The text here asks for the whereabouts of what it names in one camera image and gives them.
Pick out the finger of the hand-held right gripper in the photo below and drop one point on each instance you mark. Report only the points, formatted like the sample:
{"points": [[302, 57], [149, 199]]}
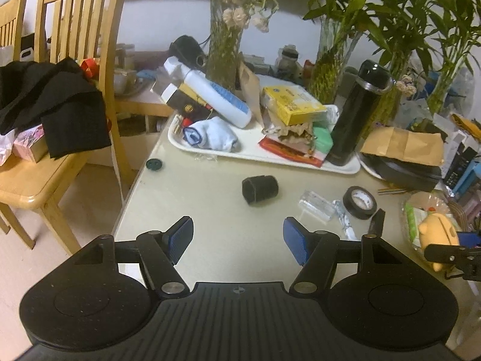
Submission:
{"points": [[451, 254], [469, 239]]}

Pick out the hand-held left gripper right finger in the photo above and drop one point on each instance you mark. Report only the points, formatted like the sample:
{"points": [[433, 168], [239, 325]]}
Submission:
{"points": [[295, 240]]}

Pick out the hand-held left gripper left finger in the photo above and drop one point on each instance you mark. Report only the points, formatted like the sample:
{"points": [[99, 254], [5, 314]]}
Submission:
{"points": [[180, 235]]}

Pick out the yellow plush toy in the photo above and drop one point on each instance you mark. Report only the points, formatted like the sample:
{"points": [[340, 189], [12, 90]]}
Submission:
{"points": [[437, 229]]}

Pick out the clear acrylic block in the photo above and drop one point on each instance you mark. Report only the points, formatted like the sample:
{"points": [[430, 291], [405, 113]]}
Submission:
{"points": [[317, 205]]}

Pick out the black fabric cylinder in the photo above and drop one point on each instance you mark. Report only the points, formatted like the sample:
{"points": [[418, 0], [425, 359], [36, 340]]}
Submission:
{"points": [[261, 190]]}

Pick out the black tape roll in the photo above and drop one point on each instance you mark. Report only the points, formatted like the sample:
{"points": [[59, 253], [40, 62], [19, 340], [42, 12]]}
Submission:
{"points": [[347, 205]]}

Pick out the green white packet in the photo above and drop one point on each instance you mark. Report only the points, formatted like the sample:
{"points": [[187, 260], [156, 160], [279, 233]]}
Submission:
{"points": [[412, 222]]}

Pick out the crumpled foil wrapper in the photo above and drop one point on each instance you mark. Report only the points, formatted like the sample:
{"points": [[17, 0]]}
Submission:
{"points": [[344, 218]]}

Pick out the blue carton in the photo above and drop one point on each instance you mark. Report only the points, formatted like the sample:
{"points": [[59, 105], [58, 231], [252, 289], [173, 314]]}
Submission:
{"points": [[469, 182]]}

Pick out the black bottle cap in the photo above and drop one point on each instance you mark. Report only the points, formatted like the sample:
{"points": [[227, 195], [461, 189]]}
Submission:
{"points": [[155, 164]]}

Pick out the black carton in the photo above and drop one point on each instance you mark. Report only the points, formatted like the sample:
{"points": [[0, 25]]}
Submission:
{"points": [[458, 165]]}

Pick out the black flat case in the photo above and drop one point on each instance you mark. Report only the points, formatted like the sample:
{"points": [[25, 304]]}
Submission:
{"points": [[409, 176]]}

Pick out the red flat packet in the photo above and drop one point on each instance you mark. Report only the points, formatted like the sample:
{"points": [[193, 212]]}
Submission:
{"points": [[289, 152]]}

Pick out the white tray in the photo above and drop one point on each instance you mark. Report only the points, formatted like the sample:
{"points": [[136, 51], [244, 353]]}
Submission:
{"points": [[255, 150]]}

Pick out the green box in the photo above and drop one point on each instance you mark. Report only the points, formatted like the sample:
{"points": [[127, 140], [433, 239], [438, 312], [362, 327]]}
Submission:
{"points": [[323, 139]]}

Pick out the light blue sock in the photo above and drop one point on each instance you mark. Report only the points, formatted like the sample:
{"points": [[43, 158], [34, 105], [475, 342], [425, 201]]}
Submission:
{"points": [[214, 133]]}

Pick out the crumpled brown paper bag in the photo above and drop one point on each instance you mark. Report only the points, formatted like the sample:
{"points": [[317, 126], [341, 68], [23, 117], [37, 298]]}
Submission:
{"points": [[293, 131]]}

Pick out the yellow black package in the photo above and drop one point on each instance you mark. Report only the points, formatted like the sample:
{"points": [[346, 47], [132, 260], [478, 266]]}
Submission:
{"points": [[468, 124]]}

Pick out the brown envelope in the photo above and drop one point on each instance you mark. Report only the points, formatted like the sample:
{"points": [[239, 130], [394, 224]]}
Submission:
{"points": [[402, 143]]}

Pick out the black gold box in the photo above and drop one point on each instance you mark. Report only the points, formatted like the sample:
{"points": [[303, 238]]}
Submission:
{"points": [[188, 103]]}

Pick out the black thermos bottle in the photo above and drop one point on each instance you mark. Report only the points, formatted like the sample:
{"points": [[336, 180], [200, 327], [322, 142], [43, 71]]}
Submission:
{"points": [[353, 120]]}

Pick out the wooden side table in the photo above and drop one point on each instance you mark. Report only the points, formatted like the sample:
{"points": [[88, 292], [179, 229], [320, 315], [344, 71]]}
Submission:
{"points": [[142, 105]]}

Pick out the yellow box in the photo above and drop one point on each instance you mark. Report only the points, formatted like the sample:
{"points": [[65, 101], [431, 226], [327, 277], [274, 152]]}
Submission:
{"points": [[293, 105]]}

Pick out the white lotion bottle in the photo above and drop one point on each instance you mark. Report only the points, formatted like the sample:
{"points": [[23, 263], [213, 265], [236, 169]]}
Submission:
{"points": [[218, 97]]}

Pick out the glass vase bamboo plant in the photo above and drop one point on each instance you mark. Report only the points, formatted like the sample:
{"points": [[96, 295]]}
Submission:
{"points": [[329, 71], [390, 86], [443, 90]]}

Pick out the tall kraft paper pouch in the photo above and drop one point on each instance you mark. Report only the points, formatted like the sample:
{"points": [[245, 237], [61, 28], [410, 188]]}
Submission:
{"points": [[250, 90]]}

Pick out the ceramic cup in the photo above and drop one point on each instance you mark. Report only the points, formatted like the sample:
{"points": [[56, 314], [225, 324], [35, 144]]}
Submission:
{"points": [[124, 82]]}

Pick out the wooden chair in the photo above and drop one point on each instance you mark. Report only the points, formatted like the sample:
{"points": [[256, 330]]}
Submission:
{"points": [[11, 18], [22, 191]]}

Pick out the black cloth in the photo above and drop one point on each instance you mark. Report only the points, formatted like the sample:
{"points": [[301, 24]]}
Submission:
{"points": [[67, 112]]}

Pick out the pink packet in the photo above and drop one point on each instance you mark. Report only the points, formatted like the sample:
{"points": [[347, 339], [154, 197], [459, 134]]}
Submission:
{"points": [[30, 143]]}

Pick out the dark glass jar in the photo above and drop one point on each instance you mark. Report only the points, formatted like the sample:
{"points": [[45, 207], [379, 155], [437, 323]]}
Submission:
{"points": [[289, 60]]}

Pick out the glass vase dried flowers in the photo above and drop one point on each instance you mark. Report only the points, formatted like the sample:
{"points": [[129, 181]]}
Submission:
{"points": [[223, 56]]}

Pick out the black round device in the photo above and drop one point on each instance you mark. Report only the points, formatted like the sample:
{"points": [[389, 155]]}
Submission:
{"points": [[186, 50]]}

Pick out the red gift packet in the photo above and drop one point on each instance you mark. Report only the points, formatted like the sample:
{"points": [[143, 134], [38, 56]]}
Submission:
{"points": [[90, 67]]}

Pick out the white printed plastic bag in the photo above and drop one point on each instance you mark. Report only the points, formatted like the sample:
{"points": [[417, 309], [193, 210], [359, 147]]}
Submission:
{"points": [[5, 146]]}

